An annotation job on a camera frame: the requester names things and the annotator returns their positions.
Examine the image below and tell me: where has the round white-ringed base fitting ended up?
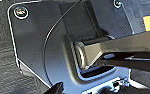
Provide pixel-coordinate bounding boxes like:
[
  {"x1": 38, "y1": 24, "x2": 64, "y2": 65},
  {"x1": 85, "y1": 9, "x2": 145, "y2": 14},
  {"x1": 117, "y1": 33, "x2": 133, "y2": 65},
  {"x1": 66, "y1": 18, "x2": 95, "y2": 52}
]
[
  {"x1": 13, "y1": 4, "x2": 30, "y2": 20},
  {"x1": 112, "y1": 0, "x2": 123, "y2": 9}
]

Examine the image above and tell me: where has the thin black base cable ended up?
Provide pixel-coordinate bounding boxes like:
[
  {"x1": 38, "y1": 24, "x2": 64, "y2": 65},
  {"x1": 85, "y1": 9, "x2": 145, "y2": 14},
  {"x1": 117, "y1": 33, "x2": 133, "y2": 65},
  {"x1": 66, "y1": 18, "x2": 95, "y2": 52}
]
[{"x1": 42, "y1": 0, "x2": 92, "y2": 84}]

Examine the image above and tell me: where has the thick grey robot torso limb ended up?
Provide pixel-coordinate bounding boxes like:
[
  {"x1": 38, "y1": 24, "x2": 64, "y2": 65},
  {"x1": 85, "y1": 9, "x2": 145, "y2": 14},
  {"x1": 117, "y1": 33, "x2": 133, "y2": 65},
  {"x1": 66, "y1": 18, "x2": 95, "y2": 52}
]
[{"x1": 72, "y1": 31, "x2": 150, "y2": 73}]

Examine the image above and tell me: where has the blue-grey robot wheeled base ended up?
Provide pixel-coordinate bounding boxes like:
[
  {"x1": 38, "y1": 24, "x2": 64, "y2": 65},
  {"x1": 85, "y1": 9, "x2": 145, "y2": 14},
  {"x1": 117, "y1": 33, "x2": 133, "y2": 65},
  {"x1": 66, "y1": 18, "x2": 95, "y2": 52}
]
[{"x1": 5, "y1": 0, "x2": 150, "y2": 94}]

